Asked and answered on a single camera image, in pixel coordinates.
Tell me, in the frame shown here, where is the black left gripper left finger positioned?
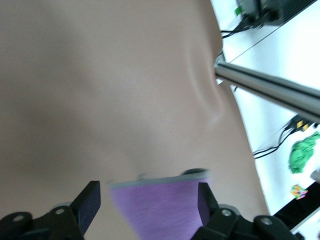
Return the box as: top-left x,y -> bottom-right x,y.
0,180 -> 101,240

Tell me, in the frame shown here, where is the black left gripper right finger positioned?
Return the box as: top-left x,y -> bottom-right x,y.
192,182 -> 301,240

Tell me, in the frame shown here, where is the purple towel with grey trim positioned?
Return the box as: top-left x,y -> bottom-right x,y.
107,168 -> 212,240

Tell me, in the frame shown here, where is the colourful puzzle cube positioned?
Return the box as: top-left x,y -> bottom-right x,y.
289,184 -> 309,200

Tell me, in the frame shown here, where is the green crumpled cloth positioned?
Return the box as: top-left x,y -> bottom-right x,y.
288,131 -> 320,175

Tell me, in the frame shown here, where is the brown table mat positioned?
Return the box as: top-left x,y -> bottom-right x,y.
0,0 -> 272,240

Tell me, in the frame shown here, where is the black equipment box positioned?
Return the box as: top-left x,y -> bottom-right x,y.
234,0 -> 320,26

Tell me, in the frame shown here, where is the black floor cable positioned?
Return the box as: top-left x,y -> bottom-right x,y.
252,119 -> 298,160

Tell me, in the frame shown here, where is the yellow black cable connector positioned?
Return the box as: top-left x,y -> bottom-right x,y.
291,116 -> 312,132

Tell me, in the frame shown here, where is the aluminium camera post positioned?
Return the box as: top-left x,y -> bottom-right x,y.
213,51 -> 320,123

